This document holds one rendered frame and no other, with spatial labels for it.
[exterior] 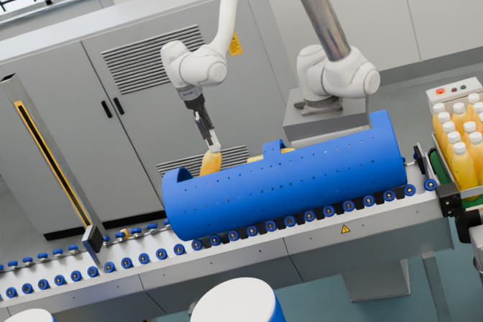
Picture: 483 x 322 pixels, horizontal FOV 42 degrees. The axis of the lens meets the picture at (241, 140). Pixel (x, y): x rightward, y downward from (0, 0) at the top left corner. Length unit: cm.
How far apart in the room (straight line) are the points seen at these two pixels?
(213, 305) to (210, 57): 80
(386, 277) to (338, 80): 114
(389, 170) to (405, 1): 284
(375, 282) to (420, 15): 239
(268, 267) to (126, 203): 223
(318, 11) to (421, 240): 94
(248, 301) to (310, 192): 48
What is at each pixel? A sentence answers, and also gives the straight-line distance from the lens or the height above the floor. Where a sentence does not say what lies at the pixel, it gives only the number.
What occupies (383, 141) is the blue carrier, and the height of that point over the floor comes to 119.
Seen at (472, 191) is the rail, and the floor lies 97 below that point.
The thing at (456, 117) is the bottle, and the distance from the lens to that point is 249.
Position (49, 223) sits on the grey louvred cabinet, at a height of 17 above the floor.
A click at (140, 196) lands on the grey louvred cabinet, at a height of 24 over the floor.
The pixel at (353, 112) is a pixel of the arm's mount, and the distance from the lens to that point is 272.
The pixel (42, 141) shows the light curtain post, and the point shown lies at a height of 140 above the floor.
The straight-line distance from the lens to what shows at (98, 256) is 267.
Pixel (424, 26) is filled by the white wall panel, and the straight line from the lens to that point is 504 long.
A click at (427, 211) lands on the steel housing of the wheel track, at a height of 87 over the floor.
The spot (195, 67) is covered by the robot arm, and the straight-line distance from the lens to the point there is 209.
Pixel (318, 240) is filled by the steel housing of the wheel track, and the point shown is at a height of 87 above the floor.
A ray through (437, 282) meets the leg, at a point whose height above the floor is 49.
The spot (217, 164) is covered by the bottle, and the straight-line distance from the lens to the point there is 241.
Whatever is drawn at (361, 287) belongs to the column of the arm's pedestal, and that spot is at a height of 9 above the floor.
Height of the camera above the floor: 235
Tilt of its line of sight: 27 degrees down
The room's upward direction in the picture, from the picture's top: 22 degrees counter-clockwise
